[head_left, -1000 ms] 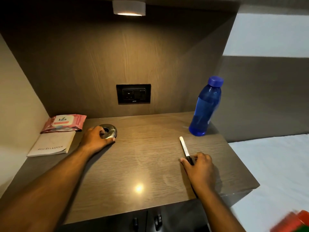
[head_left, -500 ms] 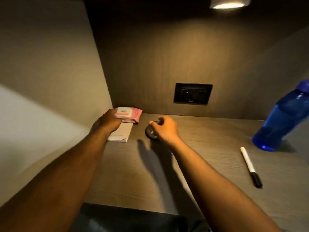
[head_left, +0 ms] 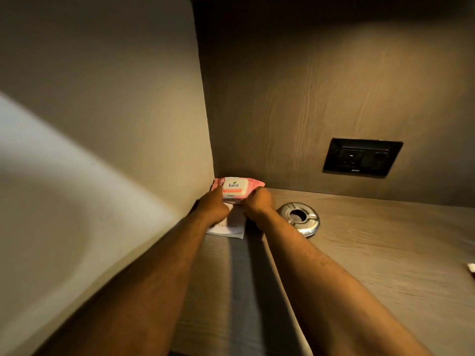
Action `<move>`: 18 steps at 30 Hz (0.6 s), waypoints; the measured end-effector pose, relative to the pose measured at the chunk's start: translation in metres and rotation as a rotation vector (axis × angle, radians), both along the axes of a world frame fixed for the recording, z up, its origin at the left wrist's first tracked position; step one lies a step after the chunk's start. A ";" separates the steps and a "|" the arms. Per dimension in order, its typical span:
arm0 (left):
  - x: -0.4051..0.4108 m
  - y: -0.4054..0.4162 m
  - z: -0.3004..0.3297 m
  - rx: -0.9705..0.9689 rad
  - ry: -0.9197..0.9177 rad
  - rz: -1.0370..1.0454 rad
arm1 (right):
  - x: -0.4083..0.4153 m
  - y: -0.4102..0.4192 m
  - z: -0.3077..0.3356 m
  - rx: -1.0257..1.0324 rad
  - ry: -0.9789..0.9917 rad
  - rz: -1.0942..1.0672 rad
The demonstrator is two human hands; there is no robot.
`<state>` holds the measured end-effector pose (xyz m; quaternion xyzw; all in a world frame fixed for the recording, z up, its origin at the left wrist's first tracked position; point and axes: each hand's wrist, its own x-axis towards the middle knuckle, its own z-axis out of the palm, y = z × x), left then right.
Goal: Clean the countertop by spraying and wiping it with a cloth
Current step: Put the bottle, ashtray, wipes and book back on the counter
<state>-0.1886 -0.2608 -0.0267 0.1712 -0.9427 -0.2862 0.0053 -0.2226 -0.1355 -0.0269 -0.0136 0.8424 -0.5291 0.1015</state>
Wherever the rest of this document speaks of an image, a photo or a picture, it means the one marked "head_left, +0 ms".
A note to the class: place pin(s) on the person's left hand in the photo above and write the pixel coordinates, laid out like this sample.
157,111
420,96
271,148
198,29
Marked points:
211,211

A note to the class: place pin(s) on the person's left forearm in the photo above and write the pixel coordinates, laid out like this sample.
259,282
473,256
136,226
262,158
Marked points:
141,289

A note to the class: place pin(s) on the round silver metal ashtray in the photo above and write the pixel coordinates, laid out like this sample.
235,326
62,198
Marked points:
299,218

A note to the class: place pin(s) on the person's right fingers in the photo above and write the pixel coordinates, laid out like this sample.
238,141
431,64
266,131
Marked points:
252,198

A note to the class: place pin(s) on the person's right forearm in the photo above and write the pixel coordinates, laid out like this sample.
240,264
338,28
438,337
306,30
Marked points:
330,292

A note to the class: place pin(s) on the pink wet wipes packet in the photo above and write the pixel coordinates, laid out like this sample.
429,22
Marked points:
237,187

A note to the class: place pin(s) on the person's right hand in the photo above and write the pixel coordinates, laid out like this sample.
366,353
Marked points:
259,207

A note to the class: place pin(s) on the person's left fingers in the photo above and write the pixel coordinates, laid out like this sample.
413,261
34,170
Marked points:
219,196

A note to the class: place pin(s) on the black wall socket plate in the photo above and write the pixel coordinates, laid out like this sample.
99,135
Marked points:
362,157

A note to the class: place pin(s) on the white paper card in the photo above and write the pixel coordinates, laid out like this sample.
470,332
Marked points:
232,224

